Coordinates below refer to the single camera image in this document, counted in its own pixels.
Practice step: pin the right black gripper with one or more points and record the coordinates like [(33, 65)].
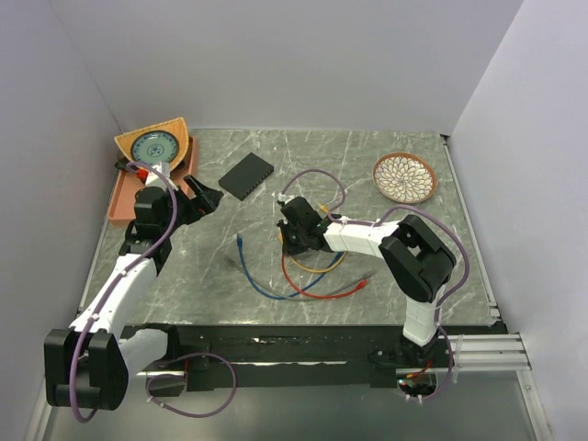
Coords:
[(288, 248)]

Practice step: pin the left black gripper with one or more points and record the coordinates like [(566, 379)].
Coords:
[(198, 208)]

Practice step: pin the black network switch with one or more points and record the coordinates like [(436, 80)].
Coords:
[(246, 176)]

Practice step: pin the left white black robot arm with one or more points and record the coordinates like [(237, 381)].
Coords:
[(89, 365)]

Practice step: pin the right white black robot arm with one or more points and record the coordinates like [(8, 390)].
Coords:
[(419, 261)]

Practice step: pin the blue green ceramic plate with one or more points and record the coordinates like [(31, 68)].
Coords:
[(155, 146)]

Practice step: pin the orange woven basket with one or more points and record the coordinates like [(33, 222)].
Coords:
[(177, 127)]

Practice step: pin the pink plastic tray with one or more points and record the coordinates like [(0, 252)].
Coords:
[(121, 207)]

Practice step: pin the dark bowl under basket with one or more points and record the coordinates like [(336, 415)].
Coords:
[(123, 164)]

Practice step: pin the floral patterned ceramic plate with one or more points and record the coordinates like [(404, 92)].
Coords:
[(404, 178)]

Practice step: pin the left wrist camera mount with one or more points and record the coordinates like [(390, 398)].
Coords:
[(159, 176)]

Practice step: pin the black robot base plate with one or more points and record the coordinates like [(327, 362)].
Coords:
[(273, 356)]

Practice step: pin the aluminium rail frame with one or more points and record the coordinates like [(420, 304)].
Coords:
[(498, 353)]

